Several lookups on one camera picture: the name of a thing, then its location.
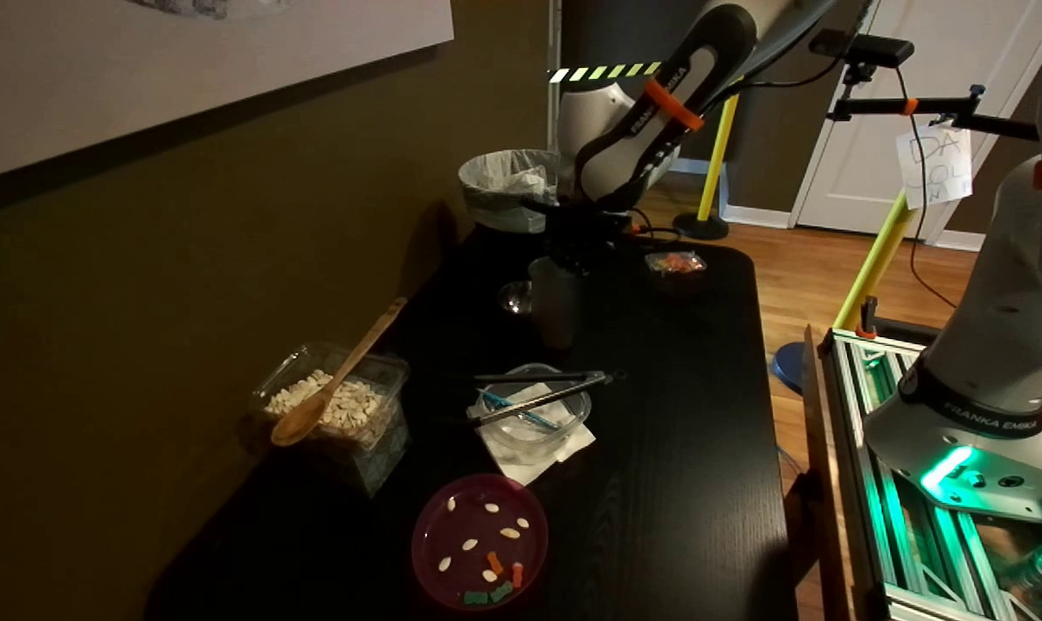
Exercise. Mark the wooden spoon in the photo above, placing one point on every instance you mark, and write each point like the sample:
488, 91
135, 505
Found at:
306, 416

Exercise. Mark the small glass bowl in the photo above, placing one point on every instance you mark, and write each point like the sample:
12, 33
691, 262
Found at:
520, 299

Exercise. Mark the white whiteboard on wall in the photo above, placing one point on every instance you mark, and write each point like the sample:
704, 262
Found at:
77, 72

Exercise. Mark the clear glass dish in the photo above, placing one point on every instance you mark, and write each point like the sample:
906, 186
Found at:
546, 417

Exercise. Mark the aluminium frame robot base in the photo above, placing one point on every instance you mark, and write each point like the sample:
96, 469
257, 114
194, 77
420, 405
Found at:
941, 522

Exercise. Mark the white paper napkin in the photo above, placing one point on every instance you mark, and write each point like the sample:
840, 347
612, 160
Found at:
525, 455

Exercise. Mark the yellow black barrier tape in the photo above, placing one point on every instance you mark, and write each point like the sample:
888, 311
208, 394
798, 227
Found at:
600, 72

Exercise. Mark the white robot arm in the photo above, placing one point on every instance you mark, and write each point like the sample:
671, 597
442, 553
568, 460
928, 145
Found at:
964, 422

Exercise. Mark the clear plastic cup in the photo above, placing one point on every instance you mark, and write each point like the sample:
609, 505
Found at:
557, 301

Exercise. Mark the clear container with popcorn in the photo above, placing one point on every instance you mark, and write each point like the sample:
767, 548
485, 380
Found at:
362, 431

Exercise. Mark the purple plate with candies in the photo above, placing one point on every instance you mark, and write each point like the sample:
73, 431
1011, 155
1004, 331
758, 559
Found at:
477, 544

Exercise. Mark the trash bin with white liner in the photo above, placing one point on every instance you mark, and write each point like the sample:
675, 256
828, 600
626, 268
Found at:
497, 186

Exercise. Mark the small colourful candy packet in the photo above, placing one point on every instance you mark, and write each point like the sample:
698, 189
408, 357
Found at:
675, 262

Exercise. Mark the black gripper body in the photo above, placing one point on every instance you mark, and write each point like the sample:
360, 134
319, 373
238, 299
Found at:
584, 227

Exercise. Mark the yellow stanchion post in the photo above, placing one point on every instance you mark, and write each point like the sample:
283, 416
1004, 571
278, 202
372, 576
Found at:
878, 260
704, 219

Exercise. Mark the black camera on stand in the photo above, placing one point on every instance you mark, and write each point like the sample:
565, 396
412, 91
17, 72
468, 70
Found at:
868, 53

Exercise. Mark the black tongs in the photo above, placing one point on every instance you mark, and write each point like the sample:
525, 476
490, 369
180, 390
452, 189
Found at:
511, 394

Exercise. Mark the white paper sheet hanging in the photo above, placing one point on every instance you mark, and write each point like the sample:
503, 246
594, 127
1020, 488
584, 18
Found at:
935, 166

